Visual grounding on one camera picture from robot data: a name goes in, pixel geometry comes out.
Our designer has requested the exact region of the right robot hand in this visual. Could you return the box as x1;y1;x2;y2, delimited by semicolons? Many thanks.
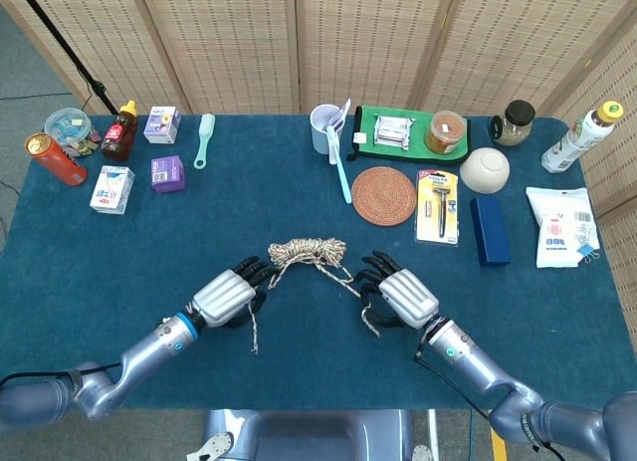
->
353;250;441;331

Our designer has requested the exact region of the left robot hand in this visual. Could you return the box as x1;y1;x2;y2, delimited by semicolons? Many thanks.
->
191;255;279;330

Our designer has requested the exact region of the beige braided rope bundle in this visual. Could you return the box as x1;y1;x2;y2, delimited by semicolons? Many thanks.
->
247;236;381;355

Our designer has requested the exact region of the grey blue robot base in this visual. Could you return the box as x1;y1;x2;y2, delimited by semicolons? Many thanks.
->
201;408;414;461

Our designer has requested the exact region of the razor in yellow package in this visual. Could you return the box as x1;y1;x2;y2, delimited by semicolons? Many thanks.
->
415;169;461;249

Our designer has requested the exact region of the blue carpet table cover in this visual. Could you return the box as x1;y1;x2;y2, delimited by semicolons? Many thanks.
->
0;113;637;411

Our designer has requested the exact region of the round woven coaster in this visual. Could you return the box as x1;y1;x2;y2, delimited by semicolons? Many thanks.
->
350;165;417;228

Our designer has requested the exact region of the dark blue long box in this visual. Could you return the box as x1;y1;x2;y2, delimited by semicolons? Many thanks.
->
469;195;513;269

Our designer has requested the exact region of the purple small box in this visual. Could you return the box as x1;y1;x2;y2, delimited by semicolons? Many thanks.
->
150;154;187;195

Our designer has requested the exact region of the light blue toothbrush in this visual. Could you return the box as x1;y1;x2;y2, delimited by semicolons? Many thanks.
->
325;124;353;205

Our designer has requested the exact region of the green cloth black trim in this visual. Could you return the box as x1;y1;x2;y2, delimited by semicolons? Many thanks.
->
345;105;472;166

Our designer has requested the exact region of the beige upturned bowl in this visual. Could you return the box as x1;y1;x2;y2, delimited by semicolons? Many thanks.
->
459;146;512;196

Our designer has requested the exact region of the white blue milk carton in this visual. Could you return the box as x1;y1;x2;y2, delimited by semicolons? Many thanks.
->
89;164;136;216

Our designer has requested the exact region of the white wipes pack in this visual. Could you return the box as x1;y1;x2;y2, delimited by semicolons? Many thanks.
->
526;185;601;270

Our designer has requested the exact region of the silver snack packet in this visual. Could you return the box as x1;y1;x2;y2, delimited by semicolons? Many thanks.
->
371;114;416;151

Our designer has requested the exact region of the orange jar clear lid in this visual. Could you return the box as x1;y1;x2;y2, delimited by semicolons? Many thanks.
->
424;110;468;156

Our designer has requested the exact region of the mint green scrub brush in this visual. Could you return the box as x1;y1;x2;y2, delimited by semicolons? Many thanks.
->
192;113;217;171

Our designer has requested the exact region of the yellow floor tape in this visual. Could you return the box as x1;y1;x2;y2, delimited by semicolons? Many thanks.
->
489;428;509;461

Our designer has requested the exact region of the white purple carton box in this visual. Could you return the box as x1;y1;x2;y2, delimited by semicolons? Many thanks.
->
142;106;182;145

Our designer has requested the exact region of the light blue cup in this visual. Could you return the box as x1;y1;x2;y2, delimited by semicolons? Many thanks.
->
310;104;349;155

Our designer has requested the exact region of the honey bottle yellow cap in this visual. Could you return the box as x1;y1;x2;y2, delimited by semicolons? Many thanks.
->
101;100;138;162

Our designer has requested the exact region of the white purple toothpaste tube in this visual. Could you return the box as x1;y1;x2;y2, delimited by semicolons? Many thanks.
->
326;98;352;166

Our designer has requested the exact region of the glass jar black lid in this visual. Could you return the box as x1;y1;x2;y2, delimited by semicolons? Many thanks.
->
490;99;536;147

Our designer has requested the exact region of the red drink can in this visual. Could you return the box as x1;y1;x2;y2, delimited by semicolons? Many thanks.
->
24;132;89;187

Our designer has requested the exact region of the drink bottle yellow cap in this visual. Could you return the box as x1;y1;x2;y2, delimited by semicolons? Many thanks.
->
540;100;625;175

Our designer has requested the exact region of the clear plastic candy tub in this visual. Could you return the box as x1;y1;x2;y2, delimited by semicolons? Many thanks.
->
43;107;103;159

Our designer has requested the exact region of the black tripod pole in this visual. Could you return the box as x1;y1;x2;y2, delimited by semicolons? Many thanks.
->
12;0;120;116

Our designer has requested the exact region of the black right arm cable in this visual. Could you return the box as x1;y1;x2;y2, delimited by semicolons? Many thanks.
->
414;349;563;461

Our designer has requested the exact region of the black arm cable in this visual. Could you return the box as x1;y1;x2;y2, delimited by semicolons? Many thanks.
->
414;349;563;461
0;361;123;388

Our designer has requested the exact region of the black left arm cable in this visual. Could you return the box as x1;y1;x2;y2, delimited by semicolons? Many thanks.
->
0;361;123;388

